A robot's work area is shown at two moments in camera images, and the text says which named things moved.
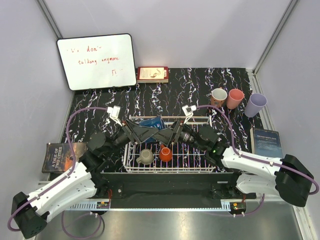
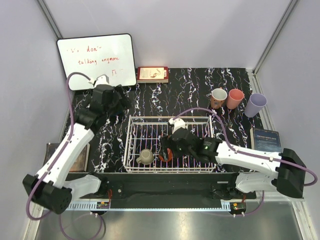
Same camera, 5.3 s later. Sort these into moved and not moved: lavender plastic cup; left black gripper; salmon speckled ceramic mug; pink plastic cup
Moved: left black gripper
Not moved: pink plastic cup; lavender plastic cup; salmon speckled ceramic mug
